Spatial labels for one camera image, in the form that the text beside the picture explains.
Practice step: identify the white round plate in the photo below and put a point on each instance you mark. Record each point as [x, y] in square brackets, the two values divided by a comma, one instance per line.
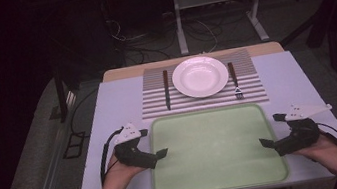
[200, 77]

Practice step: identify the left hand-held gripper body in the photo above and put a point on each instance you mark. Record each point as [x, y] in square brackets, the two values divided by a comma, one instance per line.
[131, 154]

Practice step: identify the person's left hand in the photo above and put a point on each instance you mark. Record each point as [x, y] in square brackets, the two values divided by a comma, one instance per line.
[119, 176]

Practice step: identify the light green tray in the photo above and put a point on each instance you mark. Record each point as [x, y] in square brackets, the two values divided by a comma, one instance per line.
[215, 151]

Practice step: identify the person's right hand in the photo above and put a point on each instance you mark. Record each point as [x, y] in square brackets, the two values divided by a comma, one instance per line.
[321, 152]

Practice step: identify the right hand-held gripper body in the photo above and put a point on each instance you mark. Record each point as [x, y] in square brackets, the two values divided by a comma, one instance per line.
[297, 137]

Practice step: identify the black floor frame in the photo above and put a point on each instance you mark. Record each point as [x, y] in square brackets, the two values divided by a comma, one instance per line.
[74, 145]

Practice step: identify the striped placemat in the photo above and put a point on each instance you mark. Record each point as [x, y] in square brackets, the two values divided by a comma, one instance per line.
[157, 102]

